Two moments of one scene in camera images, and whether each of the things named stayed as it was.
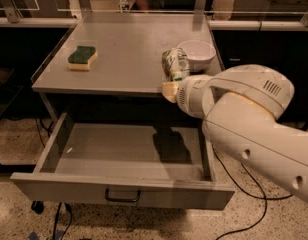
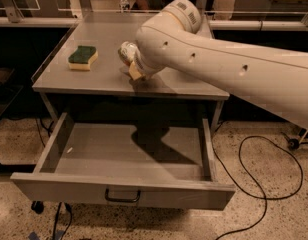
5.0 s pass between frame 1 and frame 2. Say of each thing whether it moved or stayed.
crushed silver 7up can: moved
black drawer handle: stayed
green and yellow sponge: stayed
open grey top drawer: stayed
